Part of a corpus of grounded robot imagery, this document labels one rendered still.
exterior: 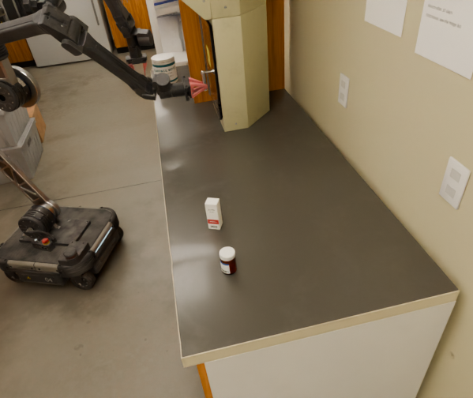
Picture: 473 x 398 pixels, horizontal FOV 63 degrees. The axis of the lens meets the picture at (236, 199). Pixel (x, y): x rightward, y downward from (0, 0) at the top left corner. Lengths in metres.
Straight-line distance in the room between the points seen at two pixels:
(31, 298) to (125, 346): 0.73
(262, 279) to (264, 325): 0.14
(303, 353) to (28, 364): 1.61
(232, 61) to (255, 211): 0.66
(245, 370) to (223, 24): 1.20
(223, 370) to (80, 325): 1.44
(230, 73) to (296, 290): 0.96
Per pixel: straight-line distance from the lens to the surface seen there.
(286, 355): 1.04
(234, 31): 1.61
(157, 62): 2.34
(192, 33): 1.97
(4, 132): 3.60
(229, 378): 1.07
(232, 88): 1.68
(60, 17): 1.49
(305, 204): 1.29
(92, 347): 2.25
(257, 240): 1.16
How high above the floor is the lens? 1.75
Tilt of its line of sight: 37 degrees down
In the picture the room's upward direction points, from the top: 6 degrees counter-clockwise
